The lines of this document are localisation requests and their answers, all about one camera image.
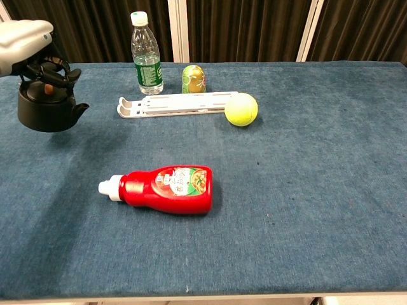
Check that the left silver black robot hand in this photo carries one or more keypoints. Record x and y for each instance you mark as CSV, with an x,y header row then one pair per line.
x,y
22,41

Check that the black cast iron teapot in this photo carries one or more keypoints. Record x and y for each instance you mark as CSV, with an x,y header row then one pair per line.
x,y
44,111

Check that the clear plastic water bottle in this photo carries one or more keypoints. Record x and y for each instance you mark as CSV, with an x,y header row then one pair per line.
x,y
146,51

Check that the white plastic folding stand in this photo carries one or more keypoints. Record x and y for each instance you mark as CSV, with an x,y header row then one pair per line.
x,y
178,105

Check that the green gold egg-shaped toy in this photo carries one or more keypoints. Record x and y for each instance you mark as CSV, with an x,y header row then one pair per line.
x,y
193,80

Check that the red ketchup squeeze bottle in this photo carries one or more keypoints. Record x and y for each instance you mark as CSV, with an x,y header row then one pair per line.
x,y
171,190

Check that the dark pleated curtain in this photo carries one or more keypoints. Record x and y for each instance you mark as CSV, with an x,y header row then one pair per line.
x,y
248,28

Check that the yellow tennis ball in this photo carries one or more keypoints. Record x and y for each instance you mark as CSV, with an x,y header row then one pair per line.
x,y
241,110

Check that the blue fabric table cover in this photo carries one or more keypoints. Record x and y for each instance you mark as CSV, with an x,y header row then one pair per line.
x,y
286,190

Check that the white vertical frame post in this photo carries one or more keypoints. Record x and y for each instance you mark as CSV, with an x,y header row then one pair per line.
x,y
309,31
178,30
4,14

